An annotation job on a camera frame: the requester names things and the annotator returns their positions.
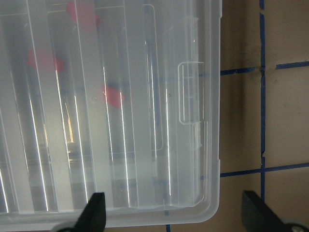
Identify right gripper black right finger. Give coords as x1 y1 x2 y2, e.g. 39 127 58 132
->
241 190 288 232

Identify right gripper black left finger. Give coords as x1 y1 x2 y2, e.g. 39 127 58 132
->
71 192 106 232

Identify clear plastic box lid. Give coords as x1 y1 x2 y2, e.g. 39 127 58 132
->
0 0 222 232

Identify red block in box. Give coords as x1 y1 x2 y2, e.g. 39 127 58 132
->
66 0 100 29
102 85 125 109
27 50 65 73

